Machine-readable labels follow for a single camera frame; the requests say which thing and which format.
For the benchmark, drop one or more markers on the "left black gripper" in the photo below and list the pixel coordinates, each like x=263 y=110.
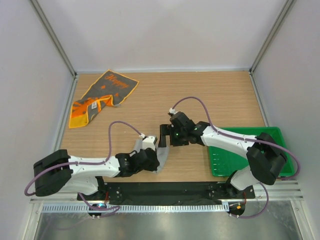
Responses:
x=153 y=166

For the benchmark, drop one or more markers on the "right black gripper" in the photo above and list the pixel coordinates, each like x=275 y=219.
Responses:
x=167 y=129

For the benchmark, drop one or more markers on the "grey panda towel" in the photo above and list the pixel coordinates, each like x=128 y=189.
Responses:
x=161 y=152

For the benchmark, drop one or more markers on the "grey orange happy towel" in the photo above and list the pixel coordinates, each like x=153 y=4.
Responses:
x=109 y=90

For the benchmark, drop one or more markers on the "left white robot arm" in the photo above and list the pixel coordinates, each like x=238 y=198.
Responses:
x=61 y=172

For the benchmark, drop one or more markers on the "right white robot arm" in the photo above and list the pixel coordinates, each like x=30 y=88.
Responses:
x=265 y=158

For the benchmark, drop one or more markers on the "green plastic tray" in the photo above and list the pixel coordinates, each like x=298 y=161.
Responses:
x=223 y=163

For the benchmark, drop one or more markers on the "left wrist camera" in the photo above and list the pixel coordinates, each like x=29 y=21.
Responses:
x=149 y=142

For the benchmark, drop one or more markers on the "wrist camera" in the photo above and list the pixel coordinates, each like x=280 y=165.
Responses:
x=172 y=112
x=149 y=142

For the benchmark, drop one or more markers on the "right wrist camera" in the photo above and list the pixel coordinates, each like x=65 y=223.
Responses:
x=172 y=112

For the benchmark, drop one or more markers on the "slotted cable duct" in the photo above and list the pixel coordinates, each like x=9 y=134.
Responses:
x=83 y=208

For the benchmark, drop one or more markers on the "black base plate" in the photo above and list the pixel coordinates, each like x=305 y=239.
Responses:
x=167 y=193

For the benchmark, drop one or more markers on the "front aluminium rail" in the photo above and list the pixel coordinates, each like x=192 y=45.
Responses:
x=286 y=190

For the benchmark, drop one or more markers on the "left aluminium frame post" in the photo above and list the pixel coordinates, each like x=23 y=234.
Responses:
x=52 y=35

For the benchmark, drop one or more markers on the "aluminium frame post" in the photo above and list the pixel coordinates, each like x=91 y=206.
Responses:
x=280 y=19
x=52 y=35

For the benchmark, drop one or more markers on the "right aluminium frame post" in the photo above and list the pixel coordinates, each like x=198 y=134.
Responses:
x=280 y=19

